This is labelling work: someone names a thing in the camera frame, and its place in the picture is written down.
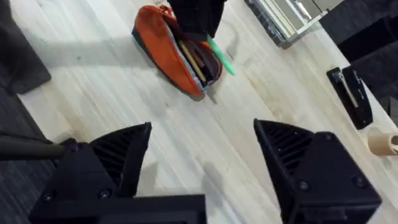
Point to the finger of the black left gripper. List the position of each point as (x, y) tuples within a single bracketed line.
[(186, 15), (214, 15)]

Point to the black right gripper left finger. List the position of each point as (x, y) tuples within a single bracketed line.
[(121, 155)]

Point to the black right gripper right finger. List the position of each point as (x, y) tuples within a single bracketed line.
[(320, 180)]

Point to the green pen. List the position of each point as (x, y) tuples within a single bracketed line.
[(221, 57)]

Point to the orange soft zip bag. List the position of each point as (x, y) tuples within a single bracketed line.
[(161, 53)]

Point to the clear plastic box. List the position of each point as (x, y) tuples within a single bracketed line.
[(280, 18)]

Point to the brown cardboard tape roll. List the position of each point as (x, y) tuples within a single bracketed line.
[(382, 143)]

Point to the black stapler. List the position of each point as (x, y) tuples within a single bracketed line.
[(351, 96)]

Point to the black box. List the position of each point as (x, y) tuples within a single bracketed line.
[(370, 37)]

